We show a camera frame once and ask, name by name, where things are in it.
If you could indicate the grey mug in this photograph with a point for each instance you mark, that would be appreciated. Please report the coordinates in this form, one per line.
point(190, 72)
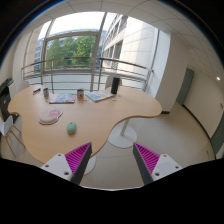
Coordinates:
point(46, 93)

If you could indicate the metal balcony railing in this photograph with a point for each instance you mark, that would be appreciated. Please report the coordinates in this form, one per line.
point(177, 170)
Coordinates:
point(71, 73)

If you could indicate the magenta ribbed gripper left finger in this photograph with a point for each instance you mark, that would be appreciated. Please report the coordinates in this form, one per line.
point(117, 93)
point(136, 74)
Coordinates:
point(70, 166)

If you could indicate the open blue book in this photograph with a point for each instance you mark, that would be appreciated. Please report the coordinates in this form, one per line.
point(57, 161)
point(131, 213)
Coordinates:
point(99, 95)

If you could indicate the wooden curved table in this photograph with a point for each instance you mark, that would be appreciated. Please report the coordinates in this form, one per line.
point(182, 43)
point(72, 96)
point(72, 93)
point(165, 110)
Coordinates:
point(94, 120)

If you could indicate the green door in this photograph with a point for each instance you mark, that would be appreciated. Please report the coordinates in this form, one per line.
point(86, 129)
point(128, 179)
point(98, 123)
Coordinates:
point(185, 86)

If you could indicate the mint green computer mouse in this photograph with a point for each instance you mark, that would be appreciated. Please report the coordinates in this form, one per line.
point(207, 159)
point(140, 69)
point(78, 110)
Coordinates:
point(71, 128)

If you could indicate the black speaker box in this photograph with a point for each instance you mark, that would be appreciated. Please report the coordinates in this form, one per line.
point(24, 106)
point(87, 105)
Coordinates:
point(115, 85)

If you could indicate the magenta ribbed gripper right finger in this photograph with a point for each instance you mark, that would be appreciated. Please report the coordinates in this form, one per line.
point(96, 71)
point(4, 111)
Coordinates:
point(153, 166)

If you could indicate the white chair wooden legs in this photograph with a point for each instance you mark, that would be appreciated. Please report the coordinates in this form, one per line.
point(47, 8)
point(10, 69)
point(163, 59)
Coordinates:
point(6, 128)

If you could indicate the red patterned can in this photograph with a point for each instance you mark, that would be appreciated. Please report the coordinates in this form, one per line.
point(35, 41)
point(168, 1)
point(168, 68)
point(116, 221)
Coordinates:
point(80, 93)

